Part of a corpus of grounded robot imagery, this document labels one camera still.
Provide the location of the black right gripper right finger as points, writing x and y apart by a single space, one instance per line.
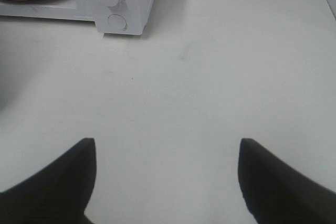
274 192

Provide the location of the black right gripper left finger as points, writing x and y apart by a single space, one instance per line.
59 193

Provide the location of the round white door button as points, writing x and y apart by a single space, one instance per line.
117 22

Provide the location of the white microwave oven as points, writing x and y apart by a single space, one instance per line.
118 3

